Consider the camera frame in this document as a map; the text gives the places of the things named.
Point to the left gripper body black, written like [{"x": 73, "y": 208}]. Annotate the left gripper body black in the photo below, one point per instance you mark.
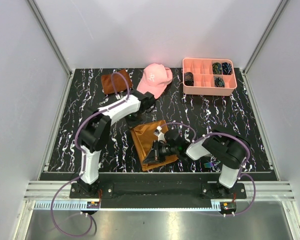
[{"x": 133, "y": 118}]

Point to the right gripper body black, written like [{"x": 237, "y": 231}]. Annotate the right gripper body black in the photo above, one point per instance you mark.
[{"x": 164, "y": 150}]

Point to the orange cloth napkin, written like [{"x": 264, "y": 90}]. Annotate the orange cloth napkin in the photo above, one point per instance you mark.
[{"x": 143, "y": 138}]

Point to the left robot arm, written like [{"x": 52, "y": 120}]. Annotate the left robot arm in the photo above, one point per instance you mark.
[{"x": 94, "y": 131}]

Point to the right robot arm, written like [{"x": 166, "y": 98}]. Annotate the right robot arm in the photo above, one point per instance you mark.
[{"x": 228, "y": 148}]

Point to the pink baseball cap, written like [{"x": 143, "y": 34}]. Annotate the pink baseball cap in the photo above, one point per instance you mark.
[{"x": 155, "y": 80}]

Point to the brown folded cloth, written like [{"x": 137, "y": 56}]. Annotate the brown folded cloth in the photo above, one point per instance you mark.
[{"x": 114, "y": 83}]

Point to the iridescent rainbow fork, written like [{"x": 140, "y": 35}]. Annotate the iridescent rainbow fork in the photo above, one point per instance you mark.
[{"x": 211, "y": 164}]

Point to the dark rolled sock left compartment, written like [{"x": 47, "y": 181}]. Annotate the dark rolled sock left compartment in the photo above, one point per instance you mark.
[{"x": 189, "y": 79}]

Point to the pink divided organizer tray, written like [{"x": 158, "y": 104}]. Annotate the pink divided organizer tray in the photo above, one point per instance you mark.
[{"x": 204, "y": 77}]

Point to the teal patterned rolled sock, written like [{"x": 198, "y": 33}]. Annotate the teal patterned rolled sock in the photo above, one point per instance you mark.
[{"x": 219, "y": 82}]

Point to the green patterned rolled sock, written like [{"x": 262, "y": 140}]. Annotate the green patterned rolled sock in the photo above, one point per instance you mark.
[{"x": 217, "y": 68}]

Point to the blue patterned rolled sock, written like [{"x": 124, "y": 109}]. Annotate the blue patterned rolled sock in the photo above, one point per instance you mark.
[{"x": 226, "y": 68}]

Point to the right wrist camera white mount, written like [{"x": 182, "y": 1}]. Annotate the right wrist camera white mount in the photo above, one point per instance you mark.
[{"x": 159, "y": 134}]

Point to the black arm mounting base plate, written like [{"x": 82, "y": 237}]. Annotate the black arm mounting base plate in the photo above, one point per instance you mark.
[{"x": 158, "y": 190}]

